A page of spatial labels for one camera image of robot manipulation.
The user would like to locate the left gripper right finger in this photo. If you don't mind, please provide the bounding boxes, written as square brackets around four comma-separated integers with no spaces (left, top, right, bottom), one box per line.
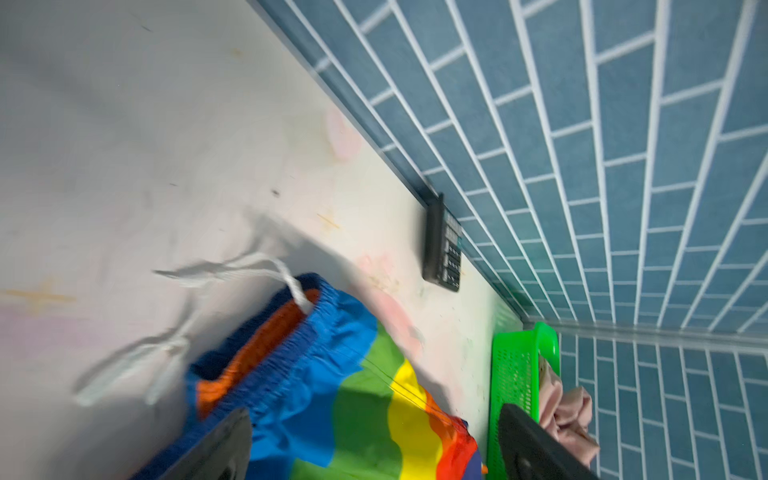
[498,404,598,480]

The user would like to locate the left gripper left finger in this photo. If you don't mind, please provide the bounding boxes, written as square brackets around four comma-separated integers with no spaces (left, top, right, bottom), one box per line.
[159,408,252,480]

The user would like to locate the green plastic basket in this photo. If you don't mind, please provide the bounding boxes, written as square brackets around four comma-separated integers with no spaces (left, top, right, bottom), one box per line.
[486,322,561,479]

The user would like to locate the rainbow striped shorts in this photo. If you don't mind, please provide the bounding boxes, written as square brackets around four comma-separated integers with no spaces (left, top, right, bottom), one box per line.
[71,251,488,480]

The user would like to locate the pink shorts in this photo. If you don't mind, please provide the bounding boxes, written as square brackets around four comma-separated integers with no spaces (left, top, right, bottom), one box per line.
[537,357,600,468]

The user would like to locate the black calculator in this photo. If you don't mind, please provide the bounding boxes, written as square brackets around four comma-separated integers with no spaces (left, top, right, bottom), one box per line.
[422,193,463,292]

